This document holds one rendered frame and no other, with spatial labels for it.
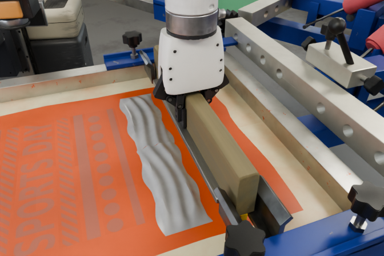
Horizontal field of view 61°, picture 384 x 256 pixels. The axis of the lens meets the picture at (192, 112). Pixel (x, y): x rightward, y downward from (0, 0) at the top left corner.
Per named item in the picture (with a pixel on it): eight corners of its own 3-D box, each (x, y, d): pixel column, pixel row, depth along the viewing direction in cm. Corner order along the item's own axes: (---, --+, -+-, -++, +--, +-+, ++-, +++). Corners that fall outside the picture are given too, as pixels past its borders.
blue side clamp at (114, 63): (110, 89, 78) (106, 63, 74) (107, 79, 82) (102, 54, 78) (224, 68, 86) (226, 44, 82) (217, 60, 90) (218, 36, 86)
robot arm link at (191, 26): (214, -4, 51) (214, 14, 53) (159, 3, 49) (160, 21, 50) (235, 11, 45) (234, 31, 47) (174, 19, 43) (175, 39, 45)
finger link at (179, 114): (180, 86, 55) (181, 118, 59) (162, 89, 55) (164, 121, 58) (186, 95, 53) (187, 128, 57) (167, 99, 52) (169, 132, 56)
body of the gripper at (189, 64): (213, 8, 52) (211, 71, 59) (151, 16, 49) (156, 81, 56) (234, 24, 46) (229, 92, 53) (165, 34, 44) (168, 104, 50)
